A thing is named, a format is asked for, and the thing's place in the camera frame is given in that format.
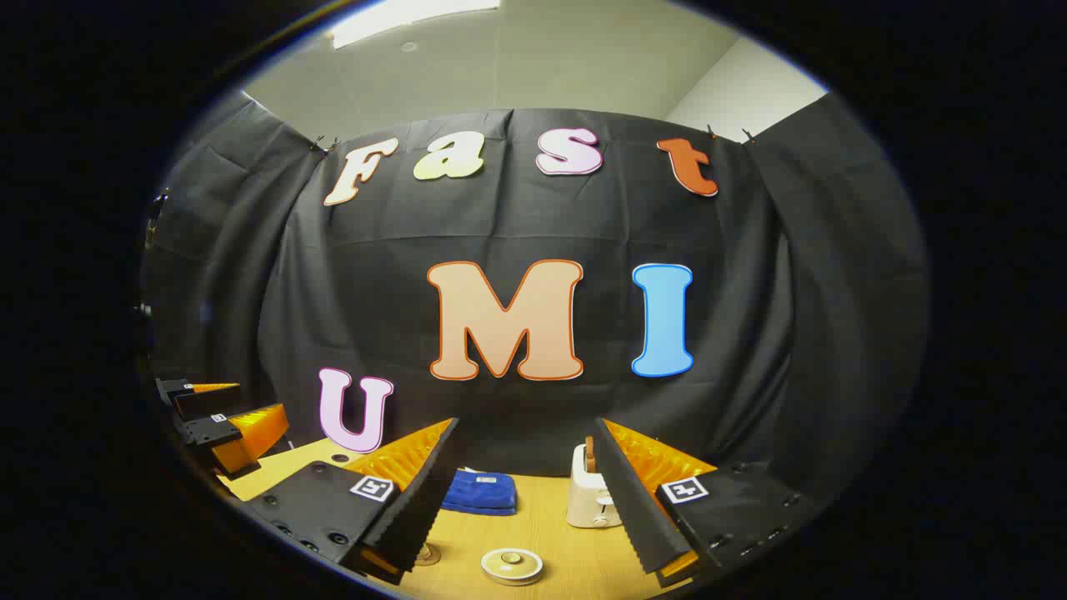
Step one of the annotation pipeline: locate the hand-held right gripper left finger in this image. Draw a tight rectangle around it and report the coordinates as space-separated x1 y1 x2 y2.
240 417 461 586

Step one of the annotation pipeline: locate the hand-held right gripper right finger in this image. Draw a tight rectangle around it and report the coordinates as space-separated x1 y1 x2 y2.
586 417 829 588

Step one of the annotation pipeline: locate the cream teacup lid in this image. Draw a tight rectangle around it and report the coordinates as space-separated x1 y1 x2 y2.
481 547 544 583

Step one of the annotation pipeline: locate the white toaster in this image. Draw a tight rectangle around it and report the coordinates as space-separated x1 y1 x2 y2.
566 444 623 529

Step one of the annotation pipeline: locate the blue folded towel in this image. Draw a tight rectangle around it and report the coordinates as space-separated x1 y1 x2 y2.
440 469 518 517

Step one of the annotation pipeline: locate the black backdrop cloth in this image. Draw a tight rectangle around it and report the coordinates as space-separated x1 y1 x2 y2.
142 92 930 501

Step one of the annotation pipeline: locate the ceiling light panel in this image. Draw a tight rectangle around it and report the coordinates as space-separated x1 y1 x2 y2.
332 0 501 49

